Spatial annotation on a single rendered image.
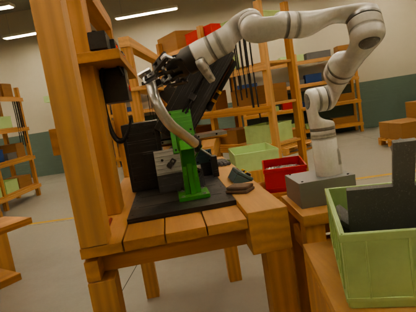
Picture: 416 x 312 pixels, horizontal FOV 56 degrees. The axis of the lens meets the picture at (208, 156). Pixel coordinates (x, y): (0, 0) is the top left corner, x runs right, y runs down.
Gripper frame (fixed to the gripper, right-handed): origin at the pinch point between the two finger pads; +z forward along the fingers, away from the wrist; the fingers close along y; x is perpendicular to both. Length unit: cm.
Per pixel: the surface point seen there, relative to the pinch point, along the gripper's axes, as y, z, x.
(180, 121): -69, 18, -34
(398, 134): -630, -182, -190
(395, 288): -15, -33, 70
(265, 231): -48, -6, 39
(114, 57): -19.2, 19.3, -37.7
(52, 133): -7.4, 42.0, -8.7
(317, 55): -782, -156, -529
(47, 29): 12.6, 22.7, -27.0
